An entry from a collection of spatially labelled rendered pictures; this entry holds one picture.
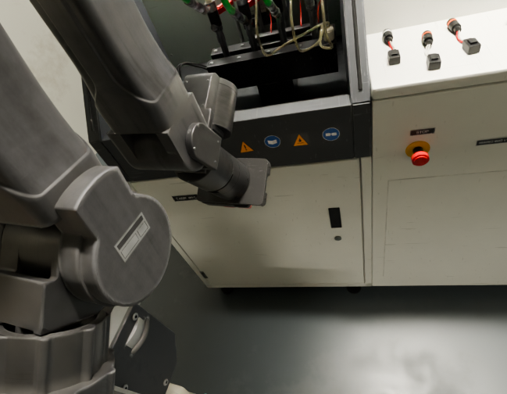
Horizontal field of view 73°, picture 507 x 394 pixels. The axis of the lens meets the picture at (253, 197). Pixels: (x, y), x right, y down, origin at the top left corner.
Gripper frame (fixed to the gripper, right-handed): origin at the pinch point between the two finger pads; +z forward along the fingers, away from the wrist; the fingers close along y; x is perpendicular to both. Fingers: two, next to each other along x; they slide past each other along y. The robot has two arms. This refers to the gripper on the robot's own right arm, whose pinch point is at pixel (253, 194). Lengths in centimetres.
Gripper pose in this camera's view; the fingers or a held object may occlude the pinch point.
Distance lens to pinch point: 56.6
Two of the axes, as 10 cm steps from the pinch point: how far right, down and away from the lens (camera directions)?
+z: 3.5, 2.0, 9.1
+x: -1.2, 9.8, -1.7
